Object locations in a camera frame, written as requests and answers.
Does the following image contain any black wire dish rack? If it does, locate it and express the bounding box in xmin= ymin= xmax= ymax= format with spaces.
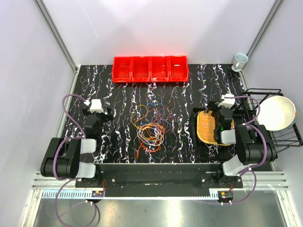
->
xmin=241 ymin=88 xmax=303 ymax=153

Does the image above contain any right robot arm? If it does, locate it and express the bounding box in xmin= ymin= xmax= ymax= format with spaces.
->
xmin=205 ymin=100 xmax=277 ymax=188

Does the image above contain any white bowl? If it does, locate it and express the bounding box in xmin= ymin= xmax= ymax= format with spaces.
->
xmin=257 ymin=96 xmax=297 ymax=131

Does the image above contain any yellow wire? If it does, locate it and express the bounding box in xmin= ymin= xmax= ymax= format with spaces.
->
xmin=137 ymin=122 xmax=166 ymax=148

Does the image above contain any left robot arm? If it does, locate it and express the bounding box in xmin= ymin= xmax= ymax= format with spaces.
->
xmin=40 ymin=107 xmax=114 ymax=187

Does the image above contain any blue wire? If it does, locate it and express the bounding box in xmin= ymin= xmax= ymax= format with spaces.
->
xmin=142 ymin=98 xmax=177 ymax=133

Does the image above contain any white mug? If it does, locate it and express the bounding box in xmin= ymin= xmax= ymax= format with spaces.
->
xmin=232 ymin=53 xmax=249 ymax=72

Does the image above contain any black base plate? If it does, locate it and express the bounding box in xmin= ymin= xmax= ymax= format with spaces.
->
xmin=75 ymin=163 xmax=243 ymax=200

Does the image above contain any orange wire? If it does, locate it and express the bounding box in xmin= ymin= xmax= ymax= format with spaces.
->
xmin=136 ymin=122 xmax=166 ymax=159

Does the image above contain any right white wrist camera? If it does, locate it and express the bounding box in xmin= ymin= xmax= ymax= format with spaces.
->
xmin=218 ymin=94 xmax=235 ymax=109

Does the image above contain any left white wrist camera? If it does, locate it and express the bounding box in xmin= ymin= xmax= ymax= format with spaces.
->
xmin=89 ymin=99 xmax=104 ymax=113

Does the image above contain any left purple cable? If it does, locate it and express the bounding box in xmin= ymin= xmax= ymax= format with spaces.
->
xmin=53 ymin=94 xmax=100 ymax=225

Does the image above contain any woven bamboo basket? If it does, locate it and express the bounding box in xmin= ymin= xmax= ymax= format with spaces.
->
xmin=196 ymin=111 xmax=236 ymax=146

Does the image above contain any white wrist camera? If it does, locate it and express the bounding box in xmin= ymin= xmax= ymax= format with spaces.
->
xmin=89 ymin=99 xmax=104 ymax=113
xmin=218 ymin=94 xmax=235 ymax=109

